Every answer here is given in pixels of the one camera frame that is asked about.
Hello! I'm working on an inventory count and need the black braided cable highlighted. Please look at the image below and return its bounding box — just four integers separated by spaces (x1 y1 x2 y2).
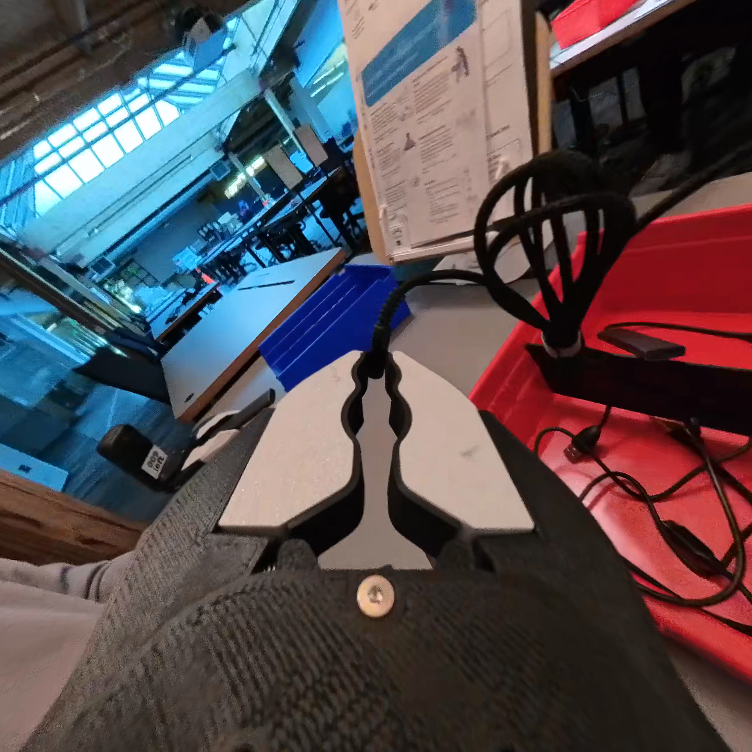
371 150 641 380

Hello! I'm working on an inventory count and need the glass skylight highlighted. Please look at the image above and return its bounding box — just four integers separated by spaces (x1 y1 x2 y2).
0 50 230 230

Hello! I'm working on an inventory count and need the red plastic bin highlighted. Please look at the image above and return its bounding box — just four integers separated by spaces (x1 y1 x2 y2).
469 202 752 685
551 0 647 51

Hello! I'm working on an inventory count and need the wooden post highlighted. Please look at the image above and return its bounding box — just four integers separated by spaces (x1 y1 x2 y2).
0 469 148 566

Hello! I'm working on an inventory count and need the row of office desks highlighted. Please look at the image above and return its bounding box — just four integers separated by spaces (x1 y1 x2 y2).
150 164 365 330

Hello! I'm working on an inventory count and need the wood edged grey table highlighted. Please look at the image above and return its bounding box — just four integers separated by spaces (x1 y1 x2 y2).
161 247 349 424

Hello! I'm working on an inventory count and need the brown top work table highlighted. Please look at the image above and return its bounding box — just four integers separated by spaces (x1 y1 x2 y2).
549 0 700 77

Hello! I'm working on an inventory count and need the tan board document stand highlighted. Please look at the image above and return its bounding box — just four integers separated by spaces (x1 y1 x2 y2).
338 0 556 277

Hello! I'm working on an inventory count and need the thin black usb cable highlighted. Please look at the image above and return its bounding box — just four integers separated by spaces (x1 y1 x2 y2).
533 320 752 609

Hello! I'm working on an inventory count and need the blue plastic bin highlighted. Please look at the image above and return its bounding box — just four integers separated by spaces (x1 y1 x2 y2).
258 264 412 392

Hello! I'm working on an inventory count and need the printed instruction sheet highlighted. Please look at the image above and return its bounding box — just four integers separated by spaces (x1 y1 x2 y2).
338 0 537 263

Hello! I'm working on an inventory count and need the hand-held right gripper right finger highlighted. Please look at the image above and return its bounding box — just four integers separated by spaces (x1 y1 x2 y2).
385 351 536 535

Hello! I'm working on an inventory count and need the black bin divider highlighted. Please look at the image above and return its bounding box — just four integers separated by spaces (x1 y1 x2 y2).
524 342 752 437

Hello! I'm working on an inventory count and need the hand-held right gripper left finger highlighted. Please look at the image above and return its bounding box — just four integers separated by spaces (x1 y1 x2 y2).
218 351 367 535

